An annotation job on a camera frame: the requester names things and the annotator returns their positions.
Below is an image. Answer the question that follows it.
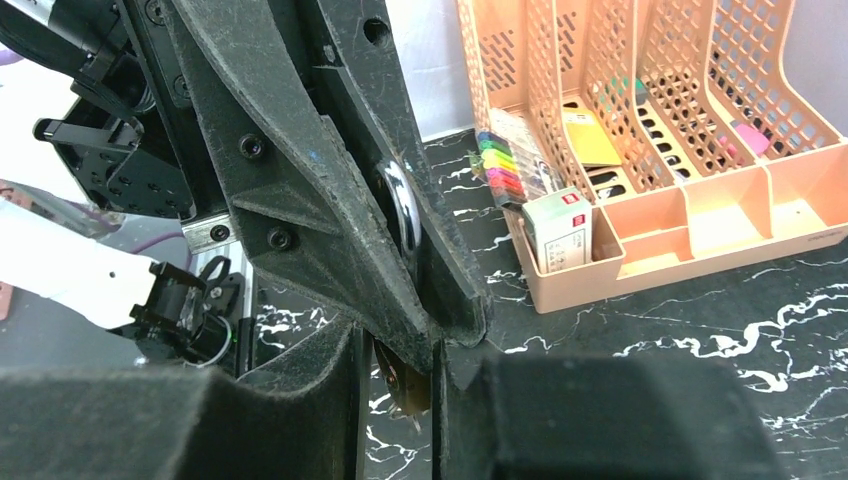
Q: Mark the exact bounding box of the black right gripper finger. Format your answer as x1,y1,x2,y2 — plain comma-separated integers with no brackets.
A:
163,1,493,373
1,322,782,479

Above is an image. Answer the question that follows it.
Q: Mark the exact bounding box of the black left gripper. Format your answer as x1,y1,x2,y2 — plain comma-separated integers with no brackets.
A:
33,1,239,253

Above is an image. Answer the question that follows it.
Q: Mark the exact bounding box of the large brass padlock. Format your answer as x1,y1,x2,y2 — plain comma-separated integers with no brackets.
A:
373,160,431,431

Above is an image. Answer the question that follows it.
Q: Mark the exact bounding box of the colourful sticky tabs pack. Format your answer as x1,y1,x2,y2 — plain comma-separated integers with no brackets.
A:
471,131,528,212

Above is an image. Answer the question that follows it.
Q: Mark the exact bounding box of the white red small box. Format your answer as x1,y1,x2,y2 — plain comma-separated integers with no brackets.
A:
522,187,592,274

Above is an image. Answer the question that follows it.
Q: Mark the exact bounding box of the yellow notepad in rack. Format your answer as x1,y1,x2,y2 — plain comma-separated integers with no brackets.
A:
562,107,622,168

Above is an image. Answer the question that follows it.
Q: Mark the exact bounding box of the orange plastic file rack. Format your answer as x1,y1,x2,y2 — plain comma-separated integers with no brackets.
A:
457,1,847,313

